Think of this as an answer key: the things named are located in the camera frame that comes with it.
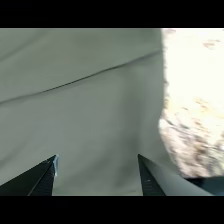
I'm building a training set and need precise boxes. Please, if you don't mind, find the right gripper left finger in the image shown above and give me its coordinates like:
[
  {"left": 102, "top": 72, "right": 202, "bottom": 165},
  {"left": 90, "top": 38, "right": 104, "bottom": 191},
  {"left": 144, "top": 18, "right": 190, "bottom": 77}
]
[{"left": 0, "top": 154, "right": 60, "bottom": 197}]

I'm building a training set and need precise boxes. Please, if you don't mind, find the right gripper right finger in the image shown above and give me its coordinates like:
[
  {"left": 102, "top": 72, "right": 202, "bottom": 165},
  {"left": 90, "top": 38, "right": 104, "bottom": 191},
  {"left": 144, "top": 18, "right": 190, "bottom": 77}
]
[{"left": 137, "top": 153, "right": 214, "bottom": 197}]

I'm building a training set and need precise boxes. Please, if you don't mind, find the green shirt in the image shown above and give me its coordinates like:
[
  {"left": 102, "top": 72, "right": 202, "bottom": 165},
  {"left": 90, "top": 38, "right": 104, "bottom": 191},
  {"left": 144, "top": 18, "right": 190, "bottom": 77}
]
[{"left": 0, "top": 28, "right": 183, "bottom": 197}]

